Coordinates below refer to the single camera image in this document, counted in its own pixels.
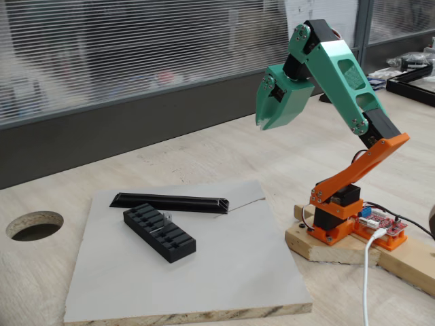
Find black slotted block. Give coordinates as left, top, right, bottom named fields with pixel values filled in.
left=122, top=202, right=197, bottom=264

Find white packets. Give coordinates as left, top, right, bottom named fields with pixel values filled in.
left=368, top=67, right=392, bottom=81

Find wooden block with screw holes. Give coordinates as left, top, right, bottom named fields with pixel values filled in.
left=294, top=203, right=315, bottom=235

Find clear plastic bag with parts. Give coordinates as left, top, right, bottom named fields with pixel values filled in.
left=386, top=50, right=435, bottom=73

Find light wooden base plank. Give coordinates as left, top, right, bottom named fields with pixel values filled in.
left=284, top=222, right=382, bottom=266

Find red controller circuit board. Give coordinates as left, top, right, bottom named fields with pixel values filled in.
left=355, top=206, right=407, bottom=237

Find grey plywood board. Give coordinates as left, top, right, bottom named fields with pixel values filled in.
left=63, top=179, right=313, bottom=323

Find long wooden plank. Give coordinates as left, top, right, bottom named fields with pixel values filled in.
left=353, top=234, right=435, bottom=297

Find elbow servo cable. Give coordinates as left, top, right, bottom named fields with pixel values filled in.
left=351, top=149, right=370, bottom=168

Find base servo cable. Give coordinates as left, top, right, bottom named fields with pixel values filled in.
left=293, top=202, right=316, bottom=232

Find black rectangular frame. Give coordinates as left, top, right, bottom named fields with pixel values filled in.
left=385, top=64, right=435, bottom=108

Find long black profile rail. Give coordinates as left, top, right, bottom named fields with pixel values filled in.
left=109, top=192, right=230, bottom=215

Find black power cable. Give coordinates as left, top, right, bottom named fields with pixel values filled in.
left=363, top=201, right=435, bottom=238

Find white usb cable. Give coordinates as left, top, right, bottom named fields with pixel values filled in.
left=362, top=228, right=387, bottom=326

